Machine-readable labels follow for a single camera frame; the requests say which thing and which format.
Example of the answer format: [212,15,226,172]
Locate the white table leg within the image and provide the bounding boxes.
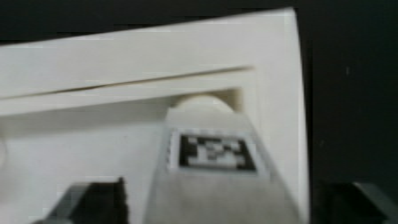
[144,94,304,224]

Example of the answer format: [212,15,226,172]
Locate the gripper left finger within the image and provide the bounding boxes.
[34,178,130,224]

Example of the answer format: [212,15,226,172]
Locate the white U-shaped fence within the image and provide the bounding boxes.
[0,9,310,224]

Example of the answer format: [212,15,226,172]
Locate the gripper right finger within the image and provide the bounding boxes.
[324,182,398,224]

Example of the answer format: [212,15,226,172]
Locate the white square tabletop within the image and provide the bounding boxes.
[0,66,256,224]

